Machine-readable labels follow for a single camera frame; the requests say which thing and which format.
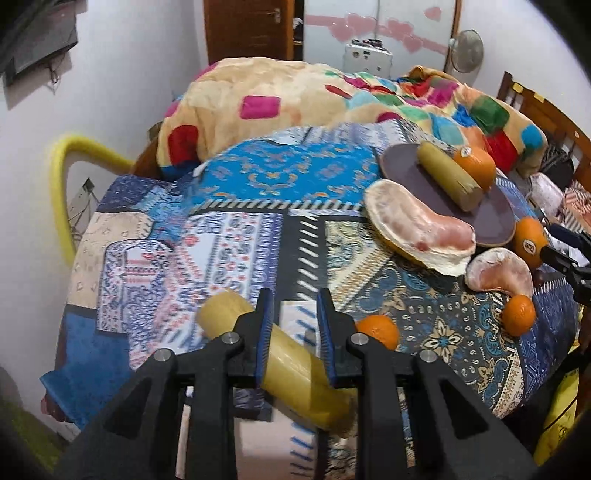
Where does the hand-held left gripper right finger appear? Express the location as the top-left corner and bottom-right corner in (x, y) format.
(316, 288), (539, 480)

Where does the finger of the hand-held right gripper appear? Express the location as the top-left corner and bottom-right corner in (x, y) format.
(549, 224), (591, 252)
(539, 246), (581, 275)

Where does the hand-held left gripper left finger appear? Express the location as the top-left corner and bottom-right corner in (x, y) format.
(58, 287), (278, 480)

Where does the orange with black sticker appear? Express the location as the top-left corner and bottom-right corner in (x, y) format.
(513, 217), (551, 270)

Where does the long yellow cylinder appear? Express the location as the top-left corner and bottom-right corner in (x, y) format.
(196, 291), (357, 433)
(418, 141), (483, 213)

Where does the dark brown oval plate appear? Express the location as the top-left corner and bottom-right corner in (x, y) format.
(380, 143), (516, 248)

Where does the pale floral pillow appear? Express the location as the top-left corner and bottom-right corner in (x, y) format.
(527, 172), (568, 219)

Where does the small plain orange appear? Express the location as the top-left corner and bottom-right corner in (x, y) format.
(355, 315), (400, 352)
(502, 294), (537, 337)

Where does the small peeled pomelo piece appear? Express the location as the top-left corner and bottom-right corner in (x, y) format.
(464, 247), (535, 300)

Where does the large orange with sticker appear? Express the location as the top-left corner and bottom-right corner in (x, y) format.
(451, 146), (498, 192)

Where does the wooden headboard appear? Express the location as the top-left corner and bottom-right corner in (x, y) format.
(496, 71), (591, 185)

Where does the blue patterned bed sheet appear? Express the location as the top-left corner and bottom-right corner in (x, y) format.
(39, 121), (581, 480)

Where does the yellow plastic bag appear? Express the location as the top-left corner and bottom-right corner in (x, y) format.
(539, 368), (581, 468)

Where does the large peeled pomelo piece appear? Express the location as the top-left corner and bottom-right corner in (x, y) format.
(363, 179), (477, 278)

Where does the standing fan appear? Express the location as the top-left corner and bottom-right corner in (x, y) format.
(447, 30), (485, 78)

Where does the colourful checked fleece blanket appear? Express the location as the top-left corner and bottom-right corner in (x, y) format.
(154, 56), (549, 180)

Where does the yellow foam tube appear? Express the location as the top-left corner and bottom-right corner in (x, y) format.
(49, 132), (136, 268)

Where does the green rug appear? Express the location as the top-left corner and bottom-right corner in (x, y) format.
(0, 401), (63, 469)

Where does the wardrobe with pink hearts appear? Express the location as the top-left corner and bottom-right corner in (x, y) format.
(302, 0), (463, 78)

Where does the white appliance box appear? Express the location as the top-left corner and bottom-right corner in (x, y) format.
(342, 39), (394, 78)

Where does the wooden door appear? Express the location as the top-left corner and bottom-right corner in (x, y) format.
(203, 0), (306, 66)

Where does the wall power outlet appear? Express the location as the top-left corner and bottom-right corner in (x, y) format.
(68, 179), (99, 220)

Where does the wall-mounted television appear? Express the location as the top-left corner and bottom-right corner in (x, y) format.
(0, 0), (80, 87)

